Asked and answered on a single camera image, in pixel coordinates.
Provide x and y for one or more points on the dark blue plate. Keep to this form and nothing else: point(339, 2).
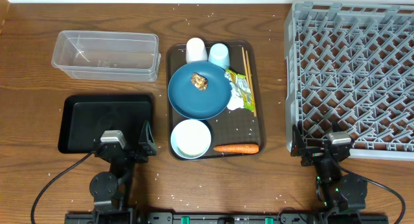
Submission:
point(193, 103)

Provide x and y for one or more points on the green yellow snack wrapper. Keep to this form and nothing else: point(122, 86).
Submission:
point(239, 80)

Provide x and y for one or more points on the dark brown serving tray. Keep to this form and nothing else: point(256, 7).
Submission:
point(229, 127)

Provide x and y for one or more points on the brown food scrap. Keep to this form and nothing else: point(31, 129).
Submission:
point(200, 82)

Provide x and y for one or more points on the black waste tray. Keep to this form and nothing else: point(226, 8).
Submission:
point(86, 117)

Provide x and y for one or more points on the grey dishwasher rack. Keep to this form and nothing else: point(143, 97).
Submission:
point(351, 64)

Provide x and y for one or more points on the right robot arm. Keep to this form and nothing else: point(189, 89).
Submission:
point(343, 195)

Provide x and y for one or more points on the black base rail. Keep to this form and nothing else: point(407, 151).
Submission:
point(169, 218)

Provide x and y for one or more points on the orange carrot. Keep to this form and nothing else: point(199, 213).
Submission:
point(238, 148)

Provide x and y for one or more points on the white plastic cup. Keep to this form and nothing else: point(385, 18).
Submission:
point(196, 51)

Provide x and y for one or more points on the left wooden chopstick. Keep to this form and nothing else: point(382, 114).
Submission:
point(246, 74)

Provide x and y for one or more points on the crumpled white tissue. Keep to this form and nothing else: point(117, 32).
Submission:
point(236, 99)

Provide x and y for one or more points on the wooden chopstick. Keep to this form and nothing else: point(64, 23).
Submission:
point(246, 74)
point(250, 81)

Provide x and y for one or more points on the light blue plastic cup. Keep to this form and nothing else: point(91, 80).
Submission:
point(219, 55)

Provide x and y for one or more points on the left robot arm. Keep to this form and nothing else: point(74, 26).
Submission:
point(111, 189)

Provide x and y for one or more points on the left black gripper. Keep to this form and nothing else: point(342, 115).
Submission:
point(149, 146)

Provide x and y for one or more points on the clear plastic bin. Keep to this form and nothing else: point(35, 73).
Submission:
point(116, 56)

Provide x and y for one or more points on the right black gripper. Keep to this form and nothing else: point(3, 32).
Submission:
point(299, 149)

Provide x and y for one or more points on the right wooden chopstick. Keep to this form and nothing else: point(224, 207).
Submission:
point(250, 81)

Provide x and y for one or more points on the light blue bowl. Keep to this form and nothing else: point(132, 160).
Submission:
point(191, 139)

